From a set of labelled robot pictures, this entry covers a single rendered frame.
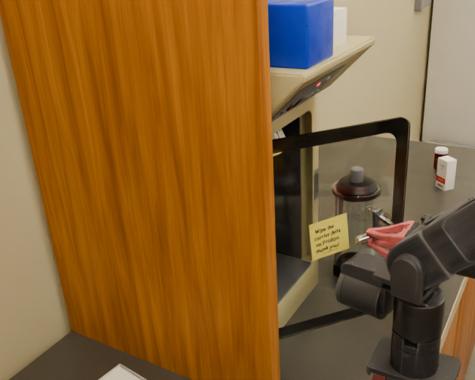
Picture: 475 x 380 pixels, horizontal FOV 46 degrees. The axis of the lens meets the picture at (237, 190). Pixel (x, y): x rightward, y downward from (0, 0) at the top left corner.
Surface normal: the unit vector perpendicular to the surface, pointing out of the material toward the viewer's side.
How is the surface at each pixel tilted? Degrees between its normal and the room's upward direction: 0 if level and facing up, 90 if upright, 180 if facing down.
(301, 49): 90
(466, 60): 90
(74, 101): 90
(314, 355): 0
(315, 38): 90
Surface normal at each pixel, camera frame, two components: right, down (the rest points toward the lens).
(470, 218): -0.62, 0.22
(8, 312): 0.86, 0.17
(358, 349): -0.06, -0.91
